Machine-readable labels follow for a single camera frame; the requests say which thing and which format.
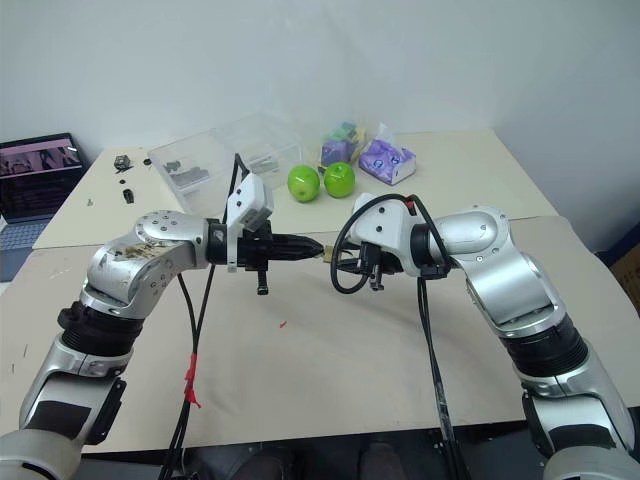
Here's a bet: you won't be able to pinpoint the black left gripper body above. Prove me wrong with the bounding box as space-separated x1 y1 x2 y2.
234 219 281 297

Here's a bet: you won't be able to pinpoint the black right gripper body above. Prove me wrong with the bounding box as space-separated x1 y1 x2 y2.
357 240 402 292

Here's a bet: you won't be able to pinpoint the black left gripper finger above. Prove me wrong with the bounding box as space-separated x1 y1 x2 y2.
273 233 321 250
273 246 324 262

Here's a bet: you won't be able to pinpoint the green apple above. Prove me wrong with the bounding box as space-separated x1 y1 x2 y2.
323 161 357 199
286 164 322 204

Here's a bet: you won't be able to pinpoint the small purple packet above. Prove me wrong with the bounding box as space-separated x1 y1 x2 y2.
319 138 352 167

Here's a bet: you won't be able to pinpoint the purple tissue pack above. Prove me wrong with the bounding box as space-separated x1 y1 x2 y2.
358 122 419 187

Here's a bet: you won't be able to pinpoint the black parts in box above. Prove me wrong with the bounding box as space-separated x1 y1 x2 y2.
163 158 210 185

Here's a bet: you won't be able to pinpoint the clear plastic compartment box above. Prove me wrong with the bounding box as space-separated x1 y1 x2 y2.
146 112 304 215

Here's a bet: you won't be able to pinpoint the green and yellow packets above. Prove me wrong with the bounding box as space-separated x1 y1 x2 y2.
322 118 370 157

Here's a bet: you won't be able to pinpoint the open laptop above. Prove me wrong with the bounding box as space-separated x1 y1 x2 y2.
0 131 90 252

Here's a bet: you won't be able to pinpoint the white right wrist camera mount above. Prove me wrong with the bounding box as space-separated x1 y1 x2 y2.
348 191 417 277

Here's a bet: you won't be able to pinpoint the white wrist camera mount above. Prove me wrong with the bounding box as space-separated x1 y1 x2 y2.
222 172 277 274
348 191 417 277

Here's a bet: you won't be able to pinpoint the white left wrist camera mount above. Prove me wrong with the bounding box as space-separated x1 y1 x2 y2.
222 172 277 274

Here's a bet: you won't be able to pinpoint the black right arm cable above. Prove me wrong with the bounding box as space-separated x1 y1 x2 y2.
329 193 462 480

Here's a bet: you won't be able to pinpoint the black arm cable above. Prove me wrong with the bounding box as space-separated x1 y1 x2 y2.
329 193 462 480
158 153 252 480

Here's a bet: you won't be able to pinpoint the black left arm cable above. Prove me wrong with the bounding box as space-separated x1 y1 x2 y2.
158 153 252 480

